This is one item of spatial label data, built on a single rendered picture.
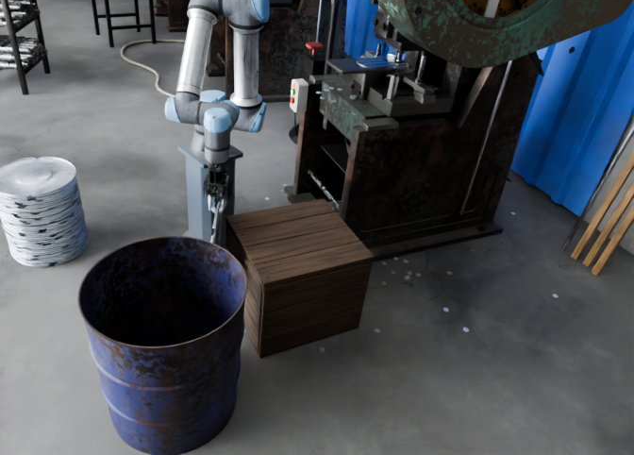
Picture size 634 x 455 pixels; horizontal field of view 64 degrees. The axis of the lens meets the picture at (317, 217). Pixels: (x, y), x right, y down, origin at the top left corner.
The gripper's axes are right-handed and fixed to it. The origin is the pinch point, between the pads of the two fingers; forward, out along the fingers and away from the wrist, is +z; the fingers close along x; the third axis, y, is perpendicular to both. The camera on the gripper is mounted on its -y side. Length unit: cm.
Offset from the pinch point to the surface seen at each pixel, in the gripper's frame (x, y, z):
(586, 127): 174, -92, -5
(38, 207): -67, -17, 17
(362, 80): 50, -57, -29
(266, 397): 21, 40, 45
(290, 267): 25.0, 16.3, 9.4
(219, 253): 3.5, 24.5, -1.1
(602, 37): 171, -105, -46
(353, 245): 46.8, 2.8, 9.1
